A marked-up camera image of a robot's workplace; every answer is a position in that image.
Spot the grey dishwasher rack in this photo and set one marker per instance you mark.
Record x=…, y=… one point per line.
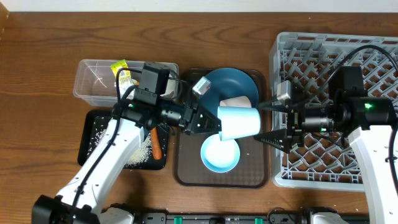
x=307, y=59

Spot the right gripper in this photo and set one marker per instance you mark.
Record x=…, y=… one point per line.
x=295, y=126

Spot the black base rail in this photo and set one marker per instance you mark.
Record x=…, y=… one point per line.
x=122, y=214

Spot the dark blue plate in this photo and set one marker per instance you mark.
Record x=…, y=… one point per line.
x=228, y=83

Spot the clear plastic bin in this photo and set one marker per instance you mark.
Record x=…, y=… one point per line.
x=95, y=81

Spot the orange carrot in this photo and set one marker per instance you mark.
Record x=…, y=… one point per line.
x=155, y=144

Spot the pink cup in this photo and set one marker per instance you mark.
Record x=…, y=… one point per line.
x=241, y=101

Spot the yellow green snack wrapper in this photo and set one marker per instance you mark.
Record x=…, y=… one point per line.
x=125, y=79

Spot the brown serving tray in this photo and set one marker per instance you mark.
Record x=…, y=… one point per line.
x=252, y=170

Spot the light blue cup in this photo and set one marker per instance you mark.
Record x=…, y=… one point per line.
x=238, y=122

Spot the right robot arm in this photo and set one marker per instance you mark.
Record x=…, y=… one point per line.
x=375, y=153

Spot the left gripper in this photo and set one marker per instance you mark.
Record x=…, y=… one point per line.
x=189, y=122

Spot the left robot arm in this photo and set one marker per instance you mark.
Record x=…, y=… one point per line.
x=83, y=198

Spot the black plastic tray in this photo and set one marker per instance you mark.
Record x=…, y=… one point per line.
x=96, y=122

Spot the white rice pile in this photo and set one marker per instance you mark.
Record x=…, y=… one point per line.
x=139, y=157

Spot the light blue rice bowl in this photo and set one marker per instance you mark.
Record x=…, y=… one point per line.
x=219, y=156

